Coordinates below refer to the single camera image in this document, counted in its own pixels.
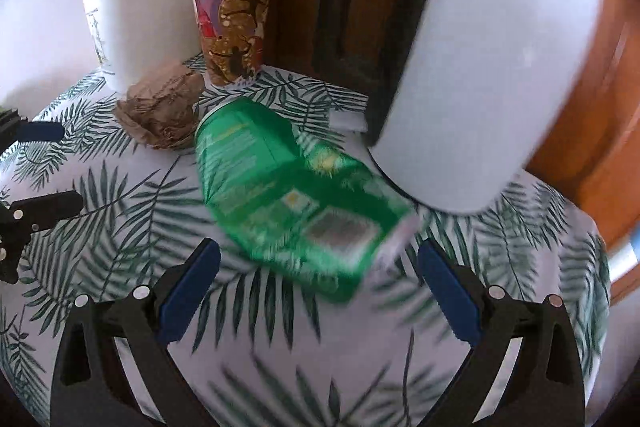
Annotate large white appliance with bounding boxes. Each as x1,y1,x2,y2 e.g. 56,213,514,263
367,0,617,216

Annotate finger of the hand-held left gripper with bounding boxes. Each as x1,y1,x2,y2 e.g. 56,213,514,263
14,121,66,142
0,190,85,286

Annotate white flat box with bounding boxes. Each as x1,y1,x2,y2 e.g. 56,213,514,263
327,104,372,134

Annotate printed paper cup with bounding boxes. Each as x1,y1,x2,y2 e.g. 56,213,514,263
186,0,278,89

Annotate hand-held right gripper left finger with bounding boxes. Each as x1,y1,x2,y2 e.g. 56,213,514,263
50,237,223,427

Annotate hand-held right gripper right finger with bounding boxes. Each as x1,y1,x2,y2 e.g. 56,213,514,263
416,238,586,427

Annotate white canister with beige lid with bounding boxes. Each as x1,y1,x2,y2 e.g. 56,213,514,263
82,0,202,94

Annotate brown crumpled paper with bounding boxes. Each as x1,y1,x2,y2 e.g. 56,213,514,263
116,61,205,152

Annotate leaf print tablecloth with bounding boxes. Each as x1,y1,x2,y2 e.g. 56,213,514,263
0,52,615,427

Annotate dark wooden chair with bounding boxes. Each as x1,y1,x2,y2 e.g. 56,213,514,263
314,0,451,142

